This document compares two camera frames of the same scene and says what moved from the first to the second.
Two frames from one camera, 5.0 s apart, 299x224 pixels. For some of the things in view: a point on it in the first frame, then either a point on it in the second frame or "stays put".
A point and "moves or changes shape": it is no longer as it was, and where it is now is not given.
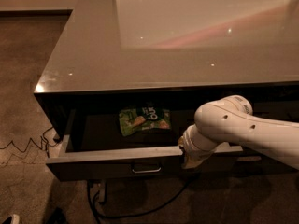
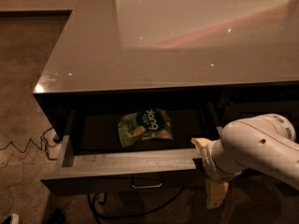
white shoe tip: x=16 y=218 stays put
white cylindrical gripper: x=192 y=148 to x=209 y=161
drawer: x=134 y=144 moves or changes shape
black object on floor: x=57 y=217 stays put
